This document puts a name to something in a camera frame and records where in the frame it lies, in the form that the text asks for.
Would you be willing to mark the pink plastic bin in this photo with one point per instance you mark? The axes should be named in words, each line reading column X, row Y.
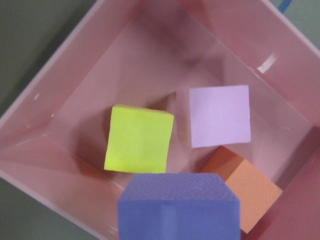
column 53, row 139

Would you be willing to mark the purple foam block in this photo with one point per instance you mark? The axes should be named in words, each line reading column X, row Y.
column 178, row 206

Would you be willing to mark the yellow foam block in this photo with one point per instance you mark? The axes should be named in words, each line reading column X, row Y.
column 138, row 140

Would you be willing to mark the pink foam block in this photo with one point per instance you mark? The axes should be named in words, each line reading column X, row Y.
column 213, row 116

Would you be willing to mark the orange foam block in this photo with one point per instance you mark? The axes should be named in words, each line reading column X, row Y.
column 256, row 192

